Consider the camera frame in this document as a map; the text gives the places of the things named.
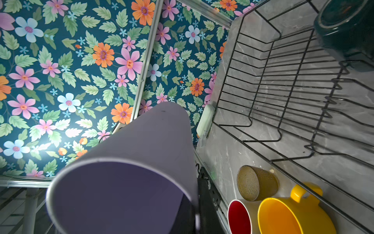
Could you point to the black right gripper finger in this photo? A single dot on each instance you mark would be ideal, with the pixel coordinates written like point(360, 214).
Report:
point(200, 220)

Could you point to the lilac plastic cup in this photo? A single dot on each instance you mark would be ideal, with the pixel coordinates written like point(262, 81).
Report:
point(131, 183)

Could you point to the green mug cream interior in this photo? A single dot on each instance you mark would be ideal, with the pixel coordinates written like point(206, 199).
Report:
point(345, 29)

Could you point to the white mug red interior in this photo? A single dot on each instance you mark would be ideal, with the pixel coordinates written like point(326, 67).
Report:
point(243, 217)

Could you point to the olive textured glass tumbler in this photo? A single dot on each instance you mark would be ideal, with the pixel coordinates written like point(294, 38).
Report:
point(256, 184)

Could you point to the pale green sponge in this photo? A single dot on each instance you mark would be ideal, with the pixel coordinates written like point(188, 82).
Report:
point(205, 121)

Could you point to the yellow mug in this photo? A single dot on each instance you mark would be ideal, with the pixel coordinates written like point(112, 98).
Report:
point(298, 214)

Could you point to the black wire dish rack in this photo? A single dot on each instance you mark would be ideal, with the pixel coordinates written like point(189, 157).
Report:
point(287, 106)

